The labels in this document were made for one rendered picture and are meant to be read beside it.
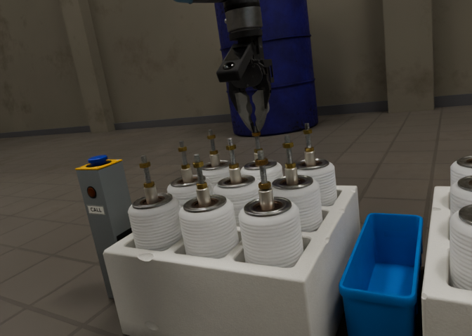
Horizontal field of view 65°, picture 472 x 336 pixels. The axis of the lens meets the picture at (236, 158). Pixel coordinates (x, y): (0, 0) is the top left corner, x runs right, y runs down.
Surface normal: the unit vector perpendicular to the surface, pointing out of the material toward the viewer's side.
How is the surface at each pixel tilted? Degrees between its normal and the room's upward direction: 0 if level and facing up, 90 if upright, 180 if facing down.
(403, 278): 0
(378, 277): 0
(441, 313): 90
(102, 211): 90
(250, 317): 90
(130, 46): 90
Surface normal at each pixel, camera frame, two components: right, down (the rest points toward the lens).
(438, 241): -0.15, -0.96
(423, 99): -0.49, 0.27
